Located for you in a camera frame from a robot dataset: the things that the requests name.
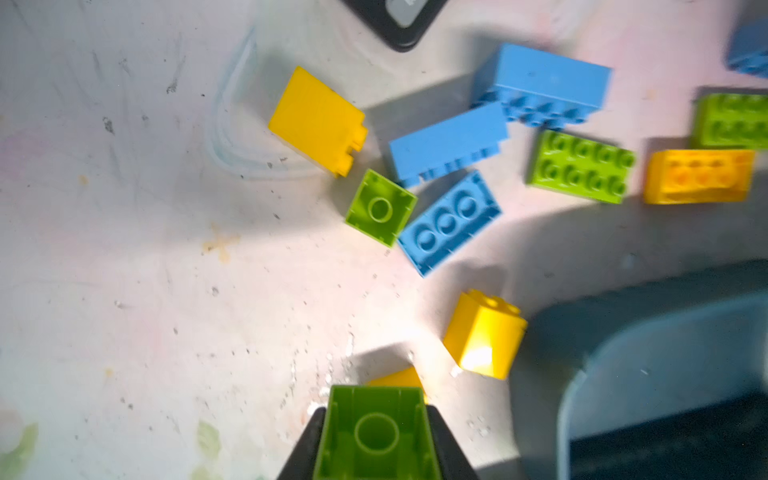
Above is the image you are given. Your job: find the blue upturned lego brick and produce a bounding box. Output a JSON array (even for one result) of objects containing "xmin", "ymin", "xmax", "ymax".
[{"xmin": 398, "ymin": 170, "xmax": 501, "ymax": 277}]

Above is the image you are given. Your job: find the small yellow lego brick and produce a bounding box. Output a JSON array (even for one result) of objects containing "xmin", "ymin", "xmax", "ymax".
[{"xmin": 442, "ymin": 289, "xmax": 528, "ymax": 380}]

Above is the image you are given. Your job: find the blue lego brick top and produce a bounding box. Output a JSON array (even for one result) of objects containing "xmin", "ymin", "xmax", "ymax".
[{"xmin": 470, "ymin": 43, "xmax": 613, "ymax": 130}]

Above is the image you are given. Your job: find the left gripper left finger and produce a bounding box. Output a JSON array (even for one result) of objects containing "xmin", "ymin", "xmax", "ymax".
[{"xmin": 277, "ymin": 407, "xmax": 327, "ymax": 480}]

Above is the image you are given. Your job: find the black desk calculator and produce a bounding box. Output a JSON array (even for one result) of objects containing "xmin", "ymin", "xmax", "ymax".
[{"xmin": 342, "ymin": 0, "xmax": 447, "ymax": 52}]

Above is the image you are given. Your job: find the small green lego brick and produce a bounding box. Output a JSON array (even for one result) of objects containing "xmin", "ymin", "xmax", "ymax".
[{"xmin": 345, "ymin": 169, "xmax": 418, "ymax": 248}]

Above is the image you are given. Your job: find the top teal plastic bin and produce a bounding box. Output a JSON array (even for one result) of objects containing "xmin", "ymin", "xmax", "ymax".
[{"xmin": 554, "ymin": 287, "xmax": 768, "ymax": 480}]

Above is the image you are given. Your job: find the yellow square lego brick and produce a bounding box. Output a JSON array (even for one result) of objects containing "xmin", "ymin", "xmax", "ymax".
[{"xmin": 366, "ymin": 366, "xmax": 429, "ymax": 404}]

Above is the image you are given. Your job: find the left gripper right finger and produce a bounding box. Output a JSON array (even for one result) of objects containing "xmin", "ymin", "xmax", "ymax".
[{"xmin": 426, "ymin": 405, "xmax": 478, "ymax": 480}]

